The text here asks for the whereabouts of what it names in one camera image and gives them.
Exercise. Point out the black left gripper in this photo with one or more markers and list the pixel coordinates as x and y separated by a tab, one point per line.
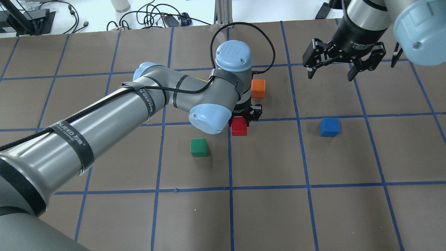
255	112

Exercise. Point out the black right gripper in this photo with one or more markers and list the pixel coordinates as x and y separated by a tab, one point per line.
355	38

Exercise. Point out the red wooden block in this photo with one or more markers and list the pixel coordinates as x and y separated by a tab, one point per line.
238	126

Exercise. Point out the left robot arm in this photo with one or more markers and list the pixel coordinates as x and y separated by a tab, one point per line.
35	167

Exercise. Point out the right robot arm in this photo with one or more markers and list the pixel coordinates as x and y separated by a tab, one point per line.
418	28

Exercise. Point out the orange wooden block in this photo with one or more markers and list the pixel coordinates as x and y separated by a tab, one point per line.
258	88

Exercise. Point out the green wooden block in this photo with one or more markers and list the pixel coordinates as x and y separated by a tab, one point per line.
199	147

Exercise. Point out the blue wooden block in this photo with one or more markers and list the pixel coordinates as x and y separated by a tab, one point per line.
329	127

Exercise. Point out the aluminium frame post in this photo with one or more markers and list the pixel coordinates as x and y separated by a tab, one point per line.
223	12

